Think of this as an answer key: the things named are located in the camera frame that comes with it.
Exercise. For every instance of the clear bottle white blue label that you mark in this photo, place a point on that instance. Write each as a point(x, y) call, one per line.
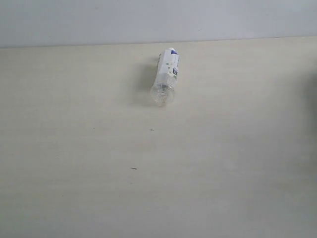
point(163, 88)

